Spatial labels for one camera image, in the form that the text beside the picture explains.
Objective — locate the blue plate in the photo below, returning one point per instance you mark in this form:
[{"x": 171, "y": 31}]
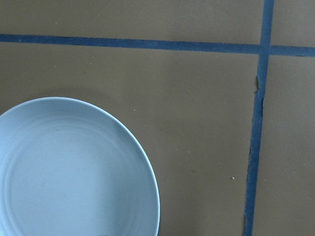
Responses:
[{"x": 69, "y": 168}]

